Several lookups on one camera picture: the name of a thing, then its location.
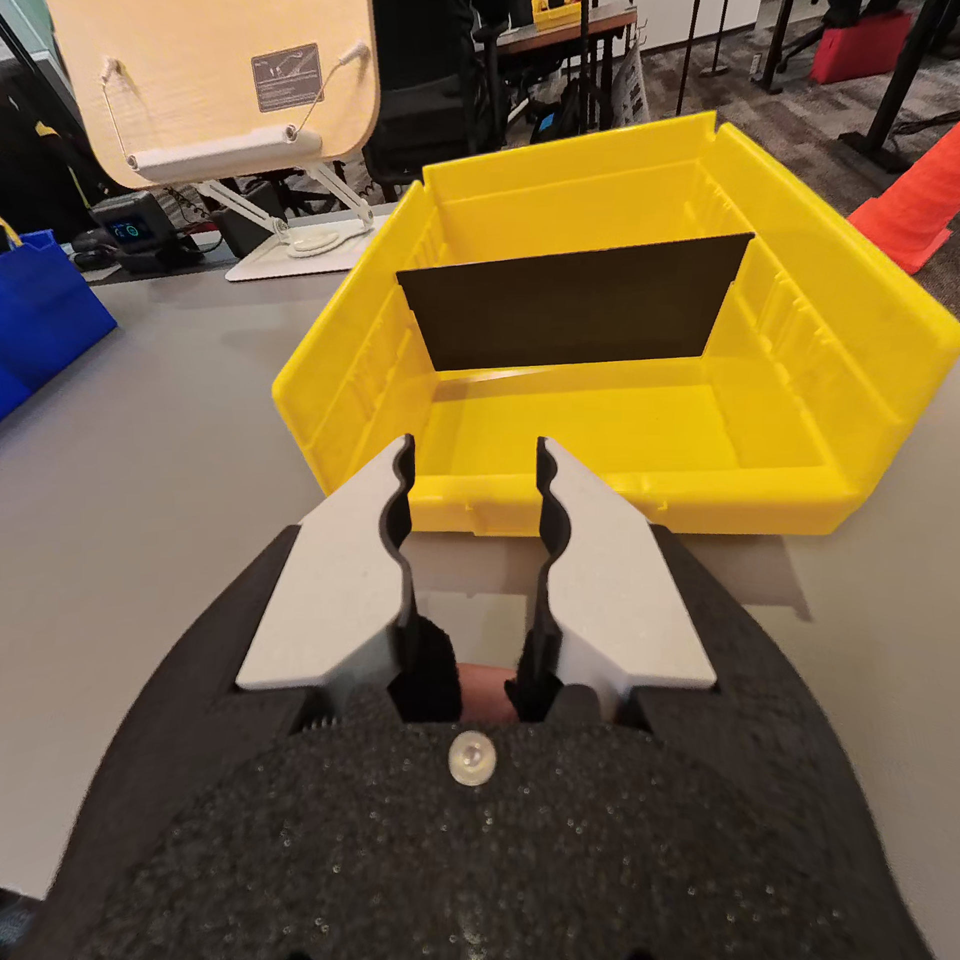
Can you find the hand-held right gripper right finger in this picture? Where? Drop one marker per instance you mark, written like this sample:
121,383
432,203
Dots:
622,600

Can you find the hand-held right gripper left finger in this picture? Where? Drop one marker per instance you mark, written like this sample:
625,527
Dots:
330,600

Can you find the yellow plastic bin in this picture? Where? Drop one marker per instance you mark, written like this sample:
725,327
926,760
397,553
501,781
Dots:
600,427

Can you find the blue plastic bin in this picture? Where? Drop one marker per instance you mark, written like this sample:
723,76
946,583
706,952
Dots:
45,322

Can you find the person's right hand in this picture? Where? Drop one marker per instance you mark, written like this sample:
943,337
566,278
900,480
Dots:
484,694

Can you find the black bin divider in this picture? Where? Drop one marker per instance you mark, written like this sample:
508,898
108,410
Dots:
577,307

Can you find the black power adapter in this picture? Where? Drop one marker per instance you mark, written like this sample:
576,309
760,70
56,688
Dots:
244,221

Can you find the black power station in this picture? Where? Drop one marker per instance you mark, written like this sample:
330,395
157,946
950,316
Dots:
139,229

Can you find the orange traffic cone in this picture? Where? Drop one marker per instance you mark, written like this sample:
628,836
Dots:
915,210

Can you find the printed paper sheet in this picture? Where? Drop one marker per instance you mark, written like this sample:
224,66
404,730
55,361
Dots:
630,90

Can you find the black office chair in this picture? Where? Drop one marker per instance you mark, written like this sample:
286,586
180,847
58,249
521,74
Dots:
420,90

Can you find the wooden stand with white base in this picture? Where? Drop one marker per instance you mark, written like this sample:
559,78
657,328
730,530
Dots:
210,75

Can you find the wooden top work table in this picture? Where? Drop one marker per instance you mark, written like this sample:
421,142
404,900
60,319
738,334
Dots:
562,34

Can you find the small yellow bin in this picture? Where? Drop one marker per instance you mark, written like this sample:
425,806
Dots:
556,13

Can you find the red foam block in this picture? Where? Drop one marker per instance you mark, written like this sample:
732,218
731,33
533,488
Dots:
862,45

